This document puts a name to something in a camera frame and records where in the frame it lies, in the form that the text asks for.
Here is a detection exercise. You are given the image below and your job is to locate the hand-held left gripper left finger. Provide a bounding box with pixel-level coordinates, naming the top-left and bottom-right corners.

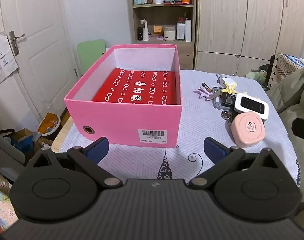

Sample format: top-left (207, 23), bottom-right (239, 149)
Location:
top-left (23, 137), bottom-right (123, 188)

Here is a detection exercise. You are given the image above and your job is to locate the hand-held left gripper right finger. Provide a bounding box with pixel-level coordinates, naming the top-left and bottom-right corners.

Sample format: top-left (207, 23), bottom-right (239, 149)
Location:
top-left (188, 137), bottom-right (288, 189)

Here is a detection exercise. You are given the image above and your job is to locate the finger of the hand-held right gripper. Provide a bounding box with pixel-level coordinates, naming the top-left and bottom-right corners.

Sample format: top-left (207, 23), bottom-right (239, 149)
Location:
top-left (292, 117), bottom-right (304, 142)

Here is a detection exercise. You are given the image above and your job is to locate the pink cardboard box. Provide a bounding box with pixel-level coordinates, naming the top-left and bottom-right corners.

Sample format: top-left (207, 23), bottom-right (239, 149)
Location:
top-left (64, 44), bottom-right (183, 148)

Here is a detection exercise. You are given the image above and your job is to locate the pink round case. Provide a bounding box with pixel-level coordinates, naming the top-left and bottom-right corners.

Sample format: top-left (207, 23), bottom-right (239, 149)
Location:
top-left (230, 112), bottom-right (266, 148)

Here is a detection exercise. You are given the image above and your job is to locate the white black pocket router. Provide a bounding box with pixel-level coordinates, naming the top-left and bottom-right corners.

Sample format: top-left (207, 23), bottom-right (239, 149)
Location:
top-left (234, 93), bottom-right (269, 122)

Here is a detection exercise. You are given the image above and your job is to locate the white patterned tablecloth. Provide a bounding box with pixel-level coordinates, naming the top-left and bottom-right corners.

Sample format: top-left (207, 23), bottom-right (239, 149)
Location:
top-left (59, 69), bottom-right (301, 185)

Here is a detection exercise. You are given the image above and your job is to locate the olive green blanket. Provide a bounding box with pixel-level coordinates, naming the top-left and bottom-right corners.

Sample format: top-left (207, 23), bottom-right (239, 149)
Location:
top-left (265, 62), bottom-right (304, 155)

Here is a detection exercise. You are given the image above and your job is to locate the grey handheld device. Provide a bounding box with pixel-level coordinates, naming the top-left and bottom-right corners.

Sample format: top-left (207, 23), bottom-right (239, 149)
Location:
top-left (212, 86), bottom-right (238, 110)

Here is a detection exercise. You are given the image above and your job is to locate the orange plastic bag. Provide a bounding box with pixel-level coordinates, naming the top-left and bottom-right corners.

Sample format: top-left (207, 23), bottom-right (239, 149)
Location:
top-left (38, 112), bottom-right (61, 140)

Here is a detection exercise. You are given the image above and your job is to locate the purple star hair clip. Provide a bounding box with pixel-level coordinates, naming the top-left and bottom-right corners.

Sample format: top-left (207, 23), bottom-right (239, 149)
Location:
top-left (194, 87), bottom-right (210, 100)

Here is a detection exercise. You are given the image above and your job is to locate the yellow starfish ornament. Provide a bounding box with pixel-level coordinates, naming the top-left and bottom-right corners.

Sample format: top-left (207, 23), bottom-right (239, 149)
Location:
top-left (222, 84), bottom-right (238, 94)

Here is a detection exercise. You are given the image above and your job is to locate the black dotted white bag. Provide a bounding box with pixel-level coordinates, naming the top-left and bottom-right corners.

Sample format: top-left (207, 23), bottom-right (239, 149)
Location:
top-left (268, 53), bottom-right (304, 90)

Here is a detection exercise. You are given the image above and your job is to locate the white charger plug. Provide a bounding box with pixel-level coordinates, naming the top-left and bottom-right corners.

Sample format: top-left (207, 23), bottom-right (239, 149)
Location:
top-left (219, 78), bottom-right (237, 88)

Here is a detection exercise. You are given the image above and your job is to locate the green plush toy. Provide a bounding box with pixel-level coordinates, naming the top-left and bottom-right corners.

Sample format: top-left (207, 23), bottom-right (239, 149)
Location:
top-left (245, 69), bottom-right (267, 82)

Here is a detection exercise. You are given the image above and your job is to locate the blue cardboard box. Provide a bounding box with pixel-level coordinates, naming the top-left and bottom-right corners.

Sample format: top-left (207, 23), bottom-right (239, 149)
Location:
top-left (11, 128), bottom-right (34, 159)

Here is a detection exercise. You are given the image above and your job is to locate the wooden shelf unit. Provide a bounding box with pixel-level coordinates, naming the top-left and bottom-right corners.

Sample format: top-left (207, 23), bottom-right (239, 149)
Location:
top-left (129, 0), bottom-right (197, 70)

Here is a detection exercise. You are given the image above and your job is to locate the green board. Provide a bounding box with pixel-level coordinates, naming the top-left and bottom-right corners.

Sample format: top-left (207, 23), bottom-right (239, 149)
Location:
top-left (76, 39), bottom-right (107, 75)

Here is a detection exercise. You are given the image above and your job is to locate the floral blanket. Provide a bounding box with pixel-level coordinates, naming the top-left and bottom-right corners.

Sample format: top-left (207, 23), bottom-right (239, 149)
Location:
top-left (0, 172), bottom-right (20, 233)

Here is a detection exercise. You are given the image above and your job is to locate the light wood wardrobe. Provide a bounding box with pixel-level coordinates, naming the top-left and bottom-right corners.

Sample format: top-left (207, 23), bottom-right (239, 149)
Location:
top-left (194, 0), bottom-right (304, 77)

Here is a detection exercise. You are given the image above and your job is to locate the tall white bottle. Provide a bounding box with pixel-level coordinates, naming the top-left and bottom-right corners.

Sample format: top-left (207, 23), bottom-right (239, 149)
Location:
top-left (185, 19), bottom-right (192, 42)

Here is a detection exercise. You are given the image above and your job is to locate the white door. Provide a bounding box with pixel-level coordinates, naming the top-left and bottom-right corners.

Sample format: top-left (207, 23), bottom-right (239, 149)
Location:
top-left (0, 0), bottom-right (79, 115)

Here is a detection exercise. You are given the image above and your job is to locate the white bottle with red cap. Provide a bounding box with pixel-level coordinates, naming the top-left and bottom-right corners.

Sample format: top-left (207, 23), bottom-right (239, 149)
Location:
top-left (177, 17), bottom-right (185, 40)

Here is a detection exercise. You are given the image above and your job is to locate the white round jar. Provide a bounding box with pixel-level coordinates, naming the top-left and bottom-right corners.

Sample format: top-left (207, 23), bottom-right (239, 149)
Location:
top-left (163, 25), bottom-right (176, 41)

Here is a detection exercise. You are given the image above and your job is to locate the white squeeze tube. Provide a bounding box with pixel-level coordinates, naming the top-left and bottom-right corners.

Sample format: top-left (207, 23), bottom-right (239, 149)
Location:
top-left (141, 19), bottom-right (149, 42)

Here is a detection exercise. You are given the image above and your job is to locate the white printed plastic bag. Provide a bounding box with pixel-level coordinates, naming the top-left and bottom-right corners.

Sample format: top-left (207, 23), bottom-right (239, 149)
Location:
top-left (0, 16), bottom-right (19, 90)

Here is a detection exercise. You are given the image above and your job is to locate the metal door handle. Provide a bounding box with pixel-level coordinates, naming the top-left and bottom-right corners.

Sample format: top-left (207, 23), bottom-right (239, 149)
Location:
top-left (9, 31), bottom-right (25, 56)

